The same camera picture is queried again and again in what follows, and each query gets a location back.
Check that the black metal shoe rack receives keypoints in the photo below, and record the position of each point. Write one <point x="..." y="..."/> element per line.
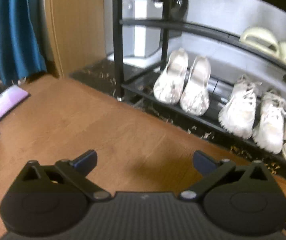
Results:
<point x="118" y="55"/>

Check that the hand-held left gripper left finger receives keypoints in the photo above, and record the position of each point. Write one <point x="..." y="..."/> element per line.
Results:
<point x="86" y="160"/>

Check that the blue curtain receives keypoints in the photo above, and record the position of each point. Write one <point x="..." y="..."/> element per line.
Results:
<point x="15" y="30"/>

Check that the white and grey appliance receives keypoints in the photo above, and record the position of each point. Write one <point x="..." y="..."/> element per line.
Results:
<point x="140" y="30"/>

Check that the wooden cabinet panel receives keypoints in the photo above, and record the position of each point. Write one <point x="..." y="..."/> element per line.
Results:
<point x="78" y="25"/>

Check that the purple flat box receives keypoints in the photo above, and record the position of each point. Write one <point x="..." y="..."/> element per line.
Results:
<point x="3" y="102"/>

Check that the white chunky sneaker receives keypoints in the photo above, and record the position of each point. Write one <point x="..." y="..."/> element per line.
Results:
<point x="239" y="110"/>
<point x="271" y="127"/>

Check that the black round object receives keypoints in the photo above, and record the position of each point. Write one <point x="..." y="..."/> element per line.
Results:
<point x="175" y="0"/>

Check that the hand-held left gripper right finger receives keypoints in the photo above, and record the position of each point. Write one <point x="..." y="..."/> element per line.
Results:
<point x="204" y="162"/>

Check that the white shoe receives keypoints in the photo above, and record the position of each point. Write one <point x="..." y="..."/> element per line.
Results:
<point x="196" y="92"/>
<point x="170" y="82"/>

